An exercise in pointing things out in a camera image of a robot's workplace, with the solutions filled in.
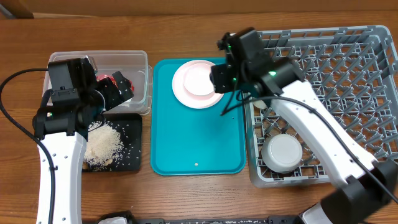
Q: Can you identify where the grey dishwasher rack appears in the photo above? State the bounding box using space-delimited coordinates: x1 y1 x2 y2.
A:
244 26 397 188

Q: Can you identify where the red snack wrapper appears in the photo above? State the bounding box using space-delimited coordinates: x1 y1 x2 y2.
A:
96 74 134 91

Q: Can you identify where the black tray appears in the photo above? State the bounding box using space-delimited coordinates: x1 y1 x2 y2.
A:
81 113 144 172

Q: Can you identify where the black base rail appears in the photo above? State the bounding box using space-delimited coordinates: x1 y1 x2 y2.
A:
94 211 304 224

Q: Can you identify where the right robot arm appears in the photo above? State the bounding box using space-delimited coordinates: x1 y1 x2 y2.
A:
210 27 397 223

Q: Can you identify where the white rice pile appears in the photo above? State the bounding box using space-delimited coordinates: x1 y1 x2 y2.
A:
83 120 141 171

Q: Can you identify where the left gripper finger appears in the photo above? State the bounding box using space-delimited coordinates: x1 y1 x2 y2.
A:
96 78 123 110
112 71 134 101

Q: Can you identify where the cream cup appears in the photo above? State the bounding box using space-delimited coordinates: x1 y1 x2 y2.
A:
252 100 268 110

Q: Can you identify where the grey metal bowl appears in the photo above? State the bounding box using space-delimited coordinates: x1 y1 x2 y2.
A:
261 134 303 174

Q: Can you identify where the white pink plate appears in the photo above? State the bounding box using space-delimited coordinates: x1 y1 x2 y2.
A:
172 60 223 109

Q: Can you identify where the teal serving tray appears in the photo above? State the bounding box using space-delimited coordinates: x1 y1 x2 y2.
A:
150 58 246 175

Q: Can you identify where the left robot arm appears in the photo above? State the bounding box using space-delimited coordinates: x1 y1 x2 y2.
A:
32 56 134 223

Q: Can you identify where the clear plastic bin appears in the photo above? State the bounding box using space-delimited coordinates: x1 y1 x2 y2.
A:
49 50 153 116

